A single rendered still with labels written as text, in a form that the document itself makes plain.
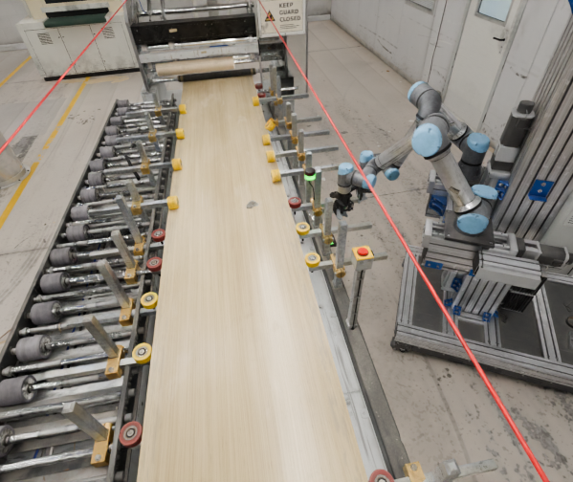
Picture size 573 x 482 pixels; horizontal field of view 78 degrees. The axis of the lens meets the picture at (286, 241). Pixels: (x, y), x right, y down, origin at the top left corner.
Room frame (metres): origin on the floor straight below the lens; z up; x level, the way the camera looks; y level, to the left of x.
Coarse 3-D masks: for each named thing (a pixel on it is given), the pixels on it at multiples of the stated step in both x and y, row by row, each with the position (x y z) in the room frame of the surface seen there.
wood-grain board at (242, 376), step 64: (192, 128) 2.82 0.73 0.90; (256, 128) 2.76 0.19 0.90; (192, 192) 1.90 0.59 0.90; (256, 192) 1.86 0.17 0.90; (192, 256) 1.31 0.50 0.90; (256, 256) 1.29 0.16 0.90; (192, 320) 0.91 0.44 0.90; (256, 320) 0.89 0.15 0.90; (320, 320) 0.87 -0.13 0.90; (192, 384) 0.61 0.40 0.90; (256, 384) 0.60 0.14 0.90; (320, 384) 0.59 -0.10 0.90; (192, 448) 0.39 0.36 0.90; (256, 448) 0.38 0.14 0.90; (320, 448) 0.37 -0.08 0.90
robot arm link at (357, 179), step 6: (366, 168) 1.50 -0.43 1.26; (372, 168) 1.51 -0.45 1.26; (354, 174) 1.47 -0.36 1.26; (360, 174) 1.46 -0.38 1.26; (366, 174) 1.45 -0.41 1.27; (372, 174) 1.46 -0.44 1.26; (354, 180) 1.45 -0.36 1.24; (360, 180) 1.44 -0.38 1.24; (372, 180) 1.42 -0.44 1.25; (360, 186) 1.44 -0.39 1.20; (366, 186) 1.41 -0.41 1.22; (372, 186) 1.41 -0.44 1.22
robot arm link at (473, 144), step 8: (472, 136) 1.76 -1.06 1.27; (480, 136) 1.76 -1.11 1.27; (464, 144) 1.76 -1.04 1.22; (472, 144) 1.71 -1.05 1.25; (480, 144) 1.69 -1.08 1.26; (488, 144) 1.70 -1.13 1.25; (464, 152) 1.74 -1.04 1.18; (472, 152) 1.70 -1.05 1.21; (480, 152) 1.68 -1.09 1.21; (464, 160) 1.72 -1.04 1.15; (472, 160) 1.69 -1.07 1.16; (480, 160) 1.69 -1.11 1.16
